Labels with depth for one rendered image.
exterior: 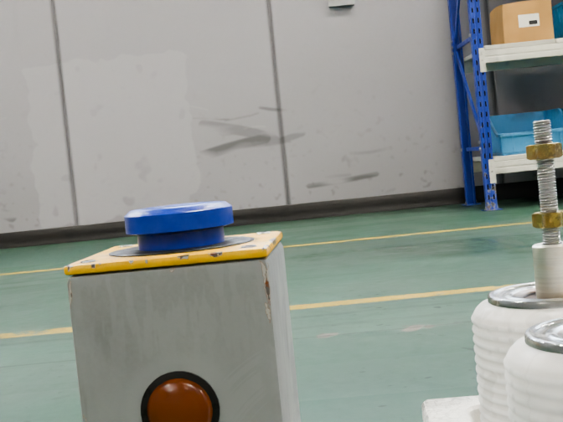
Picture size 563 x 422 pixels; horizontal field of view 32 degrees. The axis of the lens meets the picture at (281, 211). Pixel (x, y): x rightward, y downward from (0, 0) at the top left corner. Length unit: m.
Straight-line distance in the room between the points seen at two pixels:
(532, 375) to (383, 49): 5.10
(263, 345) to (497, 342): 0.23
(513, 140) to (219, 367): 4.54
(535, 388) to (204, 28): 5.14
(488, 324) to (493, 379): 0.03
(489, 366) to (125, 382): 0.26
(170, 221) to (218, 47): 5.15
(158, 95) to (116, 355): 5.18
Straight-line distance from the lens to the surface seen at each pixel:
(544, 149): 0.55
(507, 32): 4.89
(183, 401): 0.33
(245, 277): 0.32
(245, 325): 0.33
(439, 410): 0.61
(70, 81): 5.59
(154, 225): 0.34
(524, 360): 0.43
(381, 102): 5.46
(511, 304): 0.54
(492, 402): 0.55
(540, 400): 0.42
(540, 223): 0.55
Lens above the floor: 0.34
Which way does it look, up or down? 3 degrees down
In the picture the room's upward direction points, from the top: 6 degrees counter-clockwise
